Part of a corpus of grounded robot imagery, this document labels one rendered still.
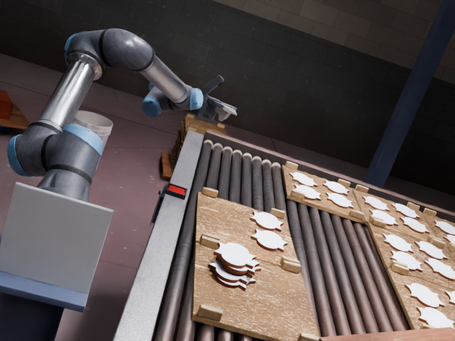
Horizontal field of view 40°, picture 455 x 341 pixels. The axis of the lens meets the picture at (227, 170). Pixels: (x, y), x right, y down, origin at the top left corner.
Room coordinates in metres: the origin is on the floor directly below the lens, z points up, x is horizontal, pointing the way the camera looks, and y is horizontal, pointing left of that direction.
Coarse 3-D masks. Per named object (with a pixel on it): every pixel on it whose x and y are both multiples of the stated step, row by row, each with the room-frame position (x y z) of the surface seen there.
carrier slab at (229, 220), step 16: (208, 208) 2.05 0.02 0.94; (224, 208) 2.11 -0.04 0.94; (240, 208) 2.16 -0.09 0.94; (208, 224) 1.93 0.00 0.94; (224, 224) 1.97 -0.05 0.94; (240, 224) 2.02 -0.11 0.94; (224, 240) 1.85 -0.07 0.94; (240, 240) 1.89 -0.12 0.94; (288, 240) 2.03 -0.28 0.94; (256, 256) 1.81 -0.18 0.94; (272, 256) 1.86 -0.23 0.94; (288, 256) 1.90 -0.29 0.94
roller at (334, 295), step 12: (312, 216) 2.43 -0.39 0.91; (312, 228) 2.33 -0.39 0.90; (324, 240) 2.19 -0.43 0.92; (324, 252) 2.08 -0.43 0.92; (324, 264) 2.00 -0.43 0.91; (324, 276) 1.93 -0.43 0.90; (336, 288) 1.83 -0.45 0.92; (336, 300) 1.75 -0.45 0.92; (336, 312) 1.69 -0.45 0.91; (336, 324) 1.63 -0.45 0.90; (348, 324) 1.63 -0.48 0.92
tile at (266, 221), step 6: (258, 216) 2.12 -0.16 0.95; (264, 216) 2.14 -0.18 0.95; (270, 216) 2.16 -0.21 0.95; (258, 222) 2.07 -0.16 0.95; (264, 222) 2.09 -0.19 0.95; (270, 222) 2.11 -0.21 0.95; (276, 222) 2.13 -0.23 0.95; (264, 228) 2.05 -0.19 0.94; (270, 228) 2.05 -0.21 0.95; (276, 228) 2.08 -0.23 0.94
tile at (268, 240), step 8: (256, 232) 1.99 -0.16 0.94; (264, 232) 2.00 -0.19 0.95; (272, 232) 2.02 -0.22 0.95; (256, 240) 1.93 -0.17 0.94; (264, 240) 1.93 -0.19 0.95; (272, 240) 1.95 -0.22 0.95; (280, 240) 1.98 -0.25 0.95; (264, 248) 1.89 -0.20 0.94; (272, 248) 1.89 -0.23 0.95; (280, 248) 1.92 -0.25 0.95
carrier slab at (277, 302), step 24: (264, 264) 1.78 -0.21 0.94; (192, 288) 1.51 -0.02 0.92; (216, 288) 1.53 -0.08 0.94; (264, 288) 1.63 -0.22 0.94; (288, 288) 1.68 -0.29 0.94; (192, 312) 1.38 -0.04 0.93; (240, 312) 1.46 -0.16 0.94; (264, 312) 1.50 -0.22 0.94; (288, 312) 1.54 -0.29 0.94; (264, 336) 1.39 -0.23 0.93; (288, 336) 1.42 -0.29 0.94
